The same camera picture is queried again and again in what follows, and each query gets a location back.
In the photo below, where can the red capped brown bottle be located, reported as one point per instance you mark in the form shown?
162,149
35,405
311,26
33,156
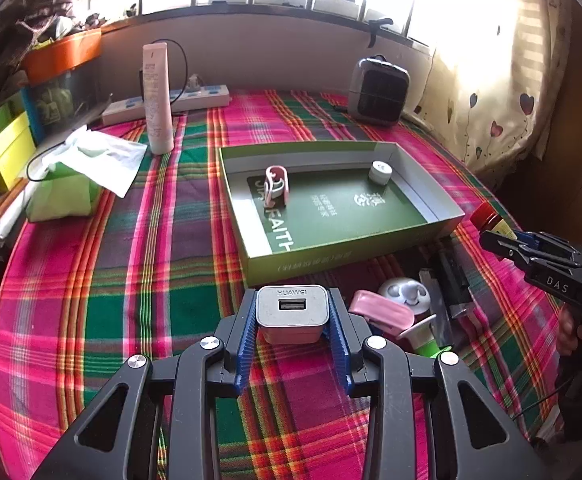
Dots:
488,217

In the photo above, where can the dark glass tank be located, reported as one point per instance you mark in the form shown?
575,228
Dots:
56,102

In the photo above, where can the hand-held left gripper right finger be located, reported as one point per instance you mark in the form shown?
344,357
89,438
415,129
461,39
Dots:
338,345

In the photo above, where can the plaid tablecloth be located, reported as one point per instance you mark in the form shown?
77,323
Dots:
121,285

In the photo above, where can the silver harmonica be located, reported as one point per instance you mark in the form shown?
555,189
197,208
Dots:
433,300

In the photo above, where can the white face shaped hook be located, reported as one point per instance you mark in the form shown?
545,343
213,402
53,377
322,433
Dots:
406,295

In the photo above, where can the green cardboard box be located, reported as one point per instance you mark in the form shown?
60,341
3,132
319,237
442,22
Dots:
371,220

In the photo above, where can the white plug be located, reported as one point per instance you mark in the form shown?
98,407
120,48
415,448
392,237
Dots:
195,84

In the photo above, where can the pink case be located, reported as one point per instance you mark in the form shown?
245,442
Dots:
381,310

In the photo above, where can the orange plastic container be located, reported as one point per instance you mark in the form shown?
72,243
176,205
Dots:
63,52

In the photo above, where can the small white round container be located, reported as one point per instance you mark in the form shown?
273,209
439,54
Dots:
381,172

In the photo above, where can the green and white suction hook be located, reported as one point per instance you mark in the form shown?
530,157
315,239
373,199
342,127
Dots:
428,340

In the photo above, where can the person's right hand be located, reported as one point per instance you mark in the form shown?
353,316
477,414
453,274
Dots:
567,332

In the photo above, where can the white USB wall charger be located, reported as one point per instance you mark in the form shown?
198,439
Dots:
293,322

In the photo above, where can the pink and white hook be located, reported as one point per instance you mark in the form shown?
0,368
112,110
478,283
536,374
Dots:
284,185

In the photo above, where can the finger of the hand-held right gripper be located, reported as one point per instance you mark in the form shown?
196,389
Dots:
506,250
553,247

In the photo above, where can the green tissue pack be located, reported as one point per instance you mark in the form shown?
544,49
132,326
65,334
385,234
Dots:
56,200

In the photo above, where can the yellow box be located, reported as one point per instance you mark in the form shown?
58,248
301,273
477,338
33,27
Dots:
11,150

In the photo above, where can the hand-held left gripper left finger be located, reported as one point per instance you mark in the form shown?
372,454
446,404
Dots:
245,340

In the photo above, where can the black window clip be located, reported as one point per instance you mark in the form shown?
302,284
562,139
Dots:
377,30

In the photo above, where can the heart print curtain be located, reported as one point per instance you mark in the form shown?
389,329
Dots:
496,85

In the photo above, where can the grey desktop heater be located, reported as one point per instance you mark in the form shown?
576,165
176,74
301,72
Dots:
378,92

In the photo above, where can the black power adapter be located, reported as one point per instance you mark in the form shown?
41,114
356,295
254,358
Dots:
142,82

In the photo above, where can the white power strip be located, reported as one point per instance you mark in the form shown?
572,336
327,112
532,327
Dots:
206,96

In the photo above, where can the white lotion tube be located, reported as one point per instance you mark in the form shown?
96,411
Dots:
157,105

